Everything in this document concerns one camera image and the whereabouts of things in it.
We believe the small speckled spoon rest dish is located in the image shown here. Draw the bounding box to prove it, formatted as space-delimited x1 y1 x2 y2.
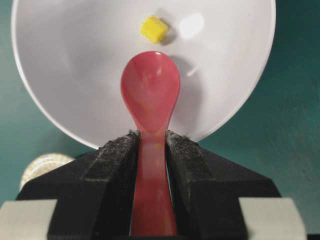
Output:
19 153 74 191

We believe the yellow hexagonal prism block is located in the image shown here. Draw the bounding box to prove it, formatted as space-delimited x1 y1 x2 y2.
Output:
140 16 169 43

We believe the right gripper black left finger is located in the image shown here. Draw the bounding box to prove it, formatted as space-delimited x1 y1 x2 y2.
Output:
17 131 139 240

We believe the white round bowl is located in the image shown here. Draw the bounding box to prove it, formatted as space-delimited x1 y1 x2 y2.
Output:
11 0 276 149

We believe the pink ceramic spoon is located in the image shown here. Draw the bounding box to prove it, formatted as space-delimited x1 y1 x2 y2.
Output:
120 51 180 237

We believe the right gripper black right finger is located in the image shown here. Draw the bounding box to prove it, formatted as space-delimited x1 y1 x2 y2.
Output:
165 130 281 240

